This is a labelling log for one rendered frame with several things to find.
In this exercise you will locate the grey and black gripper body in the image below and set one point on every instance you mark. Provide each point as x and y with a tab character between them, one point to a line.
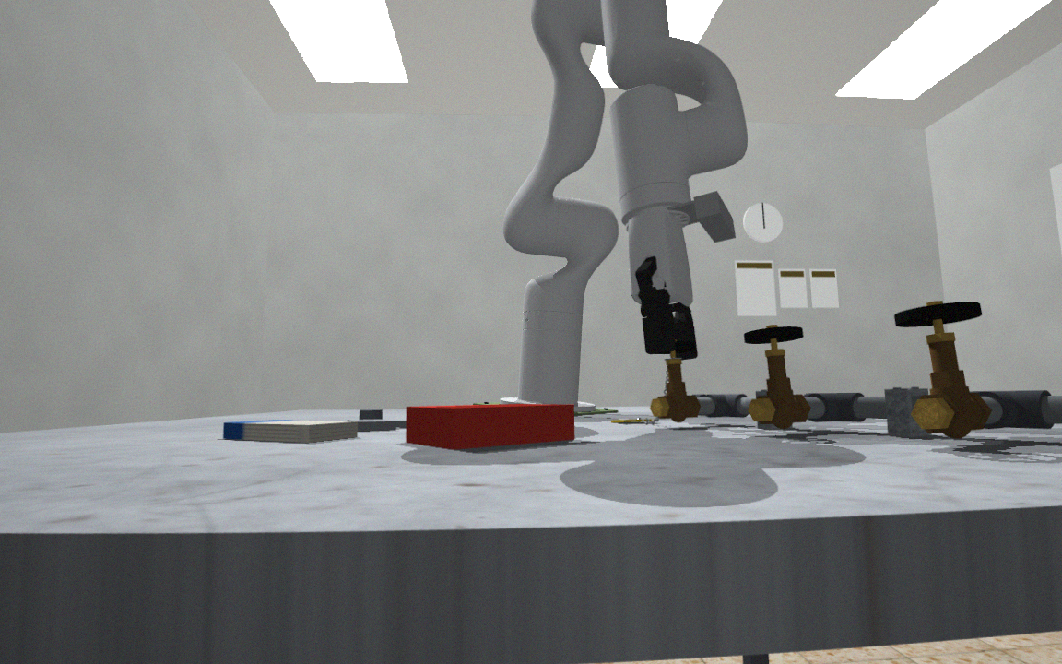
659	233

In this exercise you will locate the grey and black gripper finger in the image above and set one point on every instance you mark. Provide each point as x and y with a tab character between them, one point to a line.
658	329
683	328

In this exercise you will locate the dark red rectangular block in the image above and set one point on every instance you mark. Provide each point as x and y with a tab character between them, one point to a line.
472	426

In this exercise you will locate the yellow tag on silver chain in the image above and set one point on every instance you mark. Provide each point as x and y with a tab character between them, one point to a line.
648	420

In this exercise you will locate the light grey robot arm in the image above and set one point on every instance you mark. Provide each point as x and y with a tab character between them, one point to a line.
652	149

